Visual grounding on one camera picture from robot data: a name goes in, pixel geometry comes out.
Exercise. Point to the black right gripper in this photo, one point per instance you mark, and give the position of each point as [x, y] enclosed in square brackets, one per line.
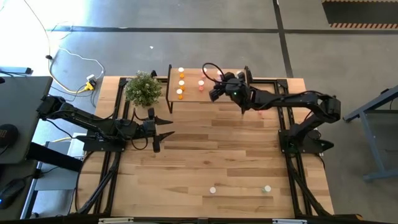
[234, 90]

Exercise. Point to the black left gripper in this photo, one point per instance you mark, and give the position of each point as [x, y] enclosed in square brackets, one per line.
[150, 129]

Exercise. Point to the pink pill bottle white cap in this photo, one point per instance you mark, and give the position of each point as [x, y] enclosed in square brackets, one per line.
[212, 190]
[219, 73]

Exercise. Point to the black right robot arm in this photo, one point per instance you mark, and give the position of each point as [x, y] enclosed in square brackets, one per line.
[295, 99]

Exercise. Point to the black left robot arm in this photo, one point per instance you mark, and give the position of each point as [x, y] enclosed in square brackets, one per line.
[87, 119]

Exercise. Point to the green potted plant black pot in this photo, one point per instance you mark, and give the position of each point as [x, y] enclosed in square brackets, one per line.
[143, 88]

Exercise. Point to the white power adapter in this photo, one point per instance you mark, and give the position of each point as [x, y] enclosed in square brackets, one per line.
[91, 77]

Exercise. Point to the black metal beam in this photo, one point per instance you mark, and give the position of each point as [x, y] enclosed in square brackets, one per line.
[53, 157]

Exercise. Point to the grey equipment box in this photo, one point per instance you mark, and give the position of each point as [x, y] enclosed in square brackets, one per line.
[53, 180]

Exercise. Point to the grey desk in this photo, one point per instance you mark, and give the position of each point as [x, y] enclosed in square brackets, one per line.
[21, 109]

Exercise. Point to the black mat with hazard stripes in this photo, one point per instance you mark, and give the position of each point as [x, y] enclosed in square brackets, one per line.
[360, 12]

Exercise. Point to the black cap with logo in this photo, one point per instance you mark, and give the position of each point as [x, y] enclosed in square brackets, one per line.
[6, 135]

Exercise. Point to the black computer mouse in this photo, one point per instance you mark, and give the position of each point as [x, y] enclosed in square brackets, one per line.
[11, 193]

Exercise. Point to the wooden shelf black metal frame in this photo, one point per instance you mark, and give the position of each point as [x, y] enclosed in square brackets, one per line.
[191, 93]

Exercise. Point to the black aluminium rig frame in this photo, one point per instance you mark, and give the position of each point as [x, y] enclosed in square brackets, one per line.
[282, 83]

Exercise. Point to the silver aluminium bracket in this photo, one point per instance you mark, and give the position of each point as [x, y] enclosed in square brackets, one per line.
[115, 220]
[289, 221]

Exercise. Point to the blue metal frame table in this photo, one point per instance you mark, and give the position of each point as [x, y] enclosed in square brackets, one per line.
[371, 146]

